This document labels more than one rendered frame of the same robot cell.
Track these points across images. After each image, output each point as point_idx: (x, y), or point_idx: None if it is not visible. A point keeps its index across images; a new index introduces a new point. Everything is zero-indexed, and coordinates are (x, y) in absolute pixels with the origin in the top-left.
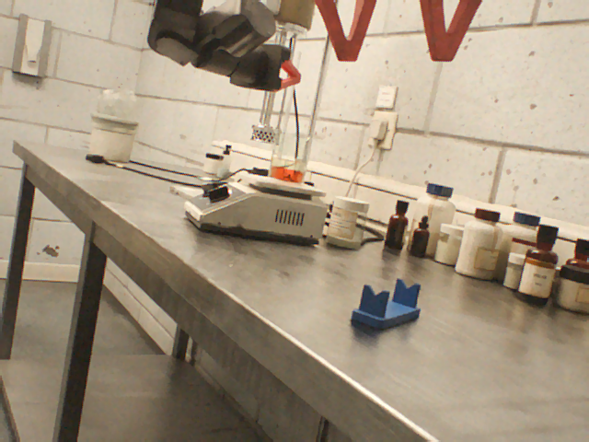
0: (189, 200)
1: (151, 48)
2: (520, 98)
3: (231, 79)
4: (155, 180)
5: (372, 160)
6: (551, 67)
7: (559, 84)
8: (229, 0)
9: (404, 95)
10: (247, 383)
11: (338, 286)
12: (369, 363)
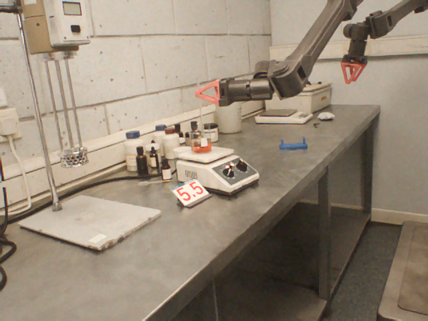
0: (232, 184)
1: (296, 95)
2: (103, 76)
3: (228, 103)
4: (15, 293)
5: (3, 154)
6: (113, 59)
7: (119, 67)
8: (275, 63)
9: (14, 91)
10: (318, 178)
11: (276, 154)
12: (330, 141)
